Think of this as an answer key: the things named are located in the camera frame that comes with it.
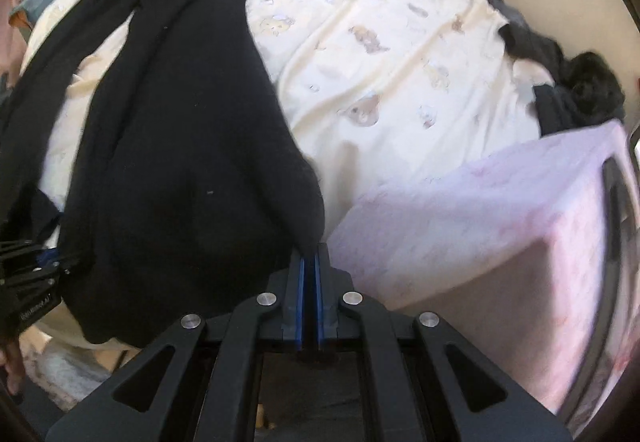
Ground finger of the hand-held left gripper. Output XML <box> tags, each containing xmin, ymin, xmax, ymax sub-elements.
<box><xmin>0</xmin><ymin>256</ymin><xmax>83</xmax><ymax>295</ymax></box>
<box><xmin>0</xmin><ymin>241</ymin><xmax>57</xmax><ymax>269</ymax></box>

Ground person's left hand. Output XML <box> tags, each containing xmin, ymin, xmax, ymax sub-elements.
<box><xmin>0</xmin><ymin>338</ymin><xmax>26</xmax><ymax>398</ymax></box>

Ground cream bear print duvet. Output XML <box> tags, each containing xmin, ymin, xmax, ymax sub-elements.
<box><xmin>20</xmin><ymin>0</ymin><xmax>556</xmax><ymax>353</ymax></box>

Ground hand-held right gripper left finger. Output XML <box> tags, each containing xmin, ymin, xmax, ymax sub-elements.
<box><xmin>47</xmin><ymin>249</ymin><xmax>307</xmax><ymax>442</ymax></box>

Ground pink curtain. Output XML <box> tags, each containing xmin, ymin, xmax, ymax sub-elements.
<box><xmin>0</xmin><ymin>0</ymin><xmax>31</xmax><ymax>88</ymax></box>

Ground pile of dark clothes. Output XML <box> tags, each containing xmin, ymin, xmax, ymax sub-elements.
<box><xmin>497</xmin><ymin>20</ymin><xmax>628</xmax><ymax>138</ymax></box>

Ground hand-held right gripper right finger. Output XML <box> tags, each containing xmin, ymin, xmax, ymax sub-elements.
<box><xmin>314</xmin><ymin>242</ymin><xmax>573</xmax><ymax>442</ymax></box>

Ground black pants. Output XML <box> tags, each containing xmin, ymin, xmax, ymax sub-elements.
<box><xmin>0</xmin><ymin>0</ymin><xmax>328</xmax><ymax>348</ymax></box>

